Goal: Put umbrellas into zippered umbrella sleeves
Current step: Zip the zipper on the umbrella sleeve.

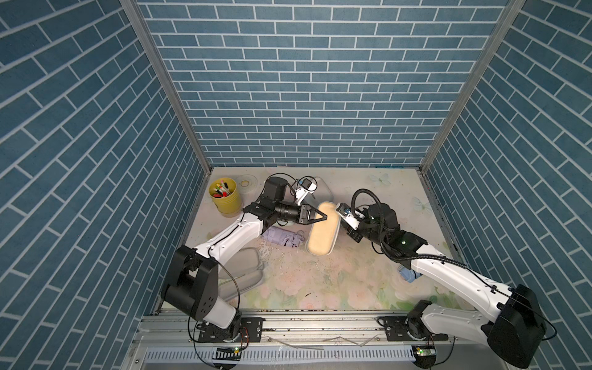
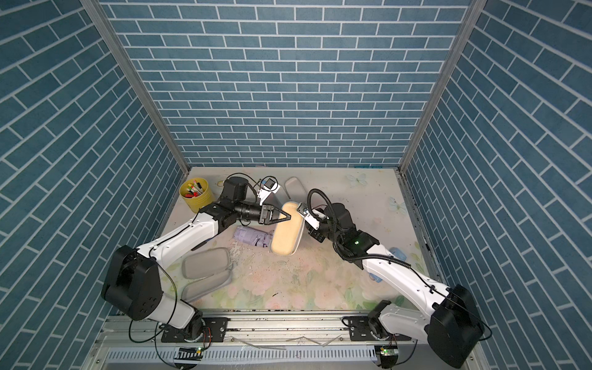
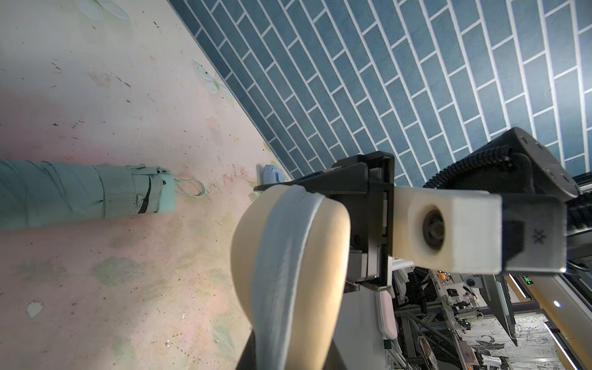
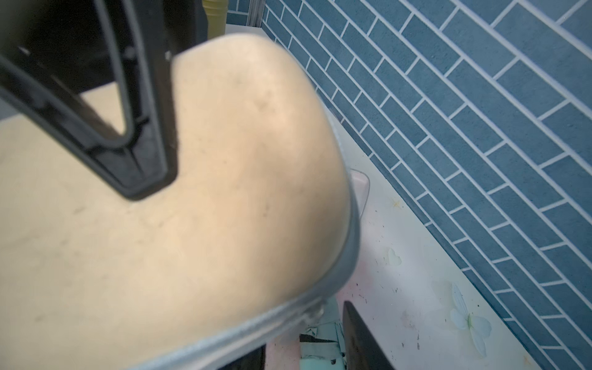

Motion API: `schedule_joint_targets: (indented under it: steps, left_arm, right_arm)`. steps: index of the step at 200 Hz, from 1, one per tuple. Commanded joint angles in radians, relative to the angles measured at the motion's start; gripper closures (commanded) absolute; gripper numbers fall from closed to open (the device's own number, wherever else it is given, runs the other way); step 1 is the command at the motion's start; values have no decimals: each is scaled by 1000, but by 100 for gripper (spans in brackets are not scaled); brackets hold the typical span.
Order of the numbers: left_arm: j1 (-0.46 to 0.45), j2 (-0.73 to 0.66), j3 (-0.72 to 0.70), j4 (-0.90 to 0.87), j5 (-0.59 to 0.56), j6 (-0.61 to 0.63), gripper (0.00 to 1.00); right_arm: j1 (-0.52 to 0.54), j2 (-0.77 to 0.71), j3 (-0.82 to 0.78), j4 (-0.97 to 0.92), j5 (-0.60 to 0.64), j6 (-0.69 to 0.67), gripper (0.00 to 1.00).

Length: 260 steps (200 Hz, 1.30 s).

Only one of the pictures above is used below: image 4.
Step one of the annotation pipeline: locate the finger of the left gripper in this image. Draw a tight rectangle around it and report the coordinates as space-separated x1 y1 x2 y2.
0 0 209 201

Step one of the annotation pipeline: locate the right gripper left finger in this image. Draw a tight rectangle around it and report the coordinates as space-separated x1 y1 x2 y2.
219 345 266 370

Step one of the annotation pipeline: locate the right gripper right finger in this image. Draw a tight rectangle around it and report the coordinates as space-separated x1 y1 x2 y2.
342 301 395 370

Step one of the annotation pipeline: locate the beige umbrella case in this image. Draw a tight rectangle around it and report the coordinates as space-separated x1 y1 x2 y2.
1 33 360 369

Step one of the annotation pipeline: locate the blue open umbrella case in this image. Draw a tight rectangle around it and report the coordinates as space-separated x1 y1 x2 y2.
349 169 371 220

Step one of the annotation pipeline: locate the yellow cup with markers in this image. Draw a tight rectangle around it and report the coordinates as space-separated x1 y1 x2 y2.
202 0 229 39

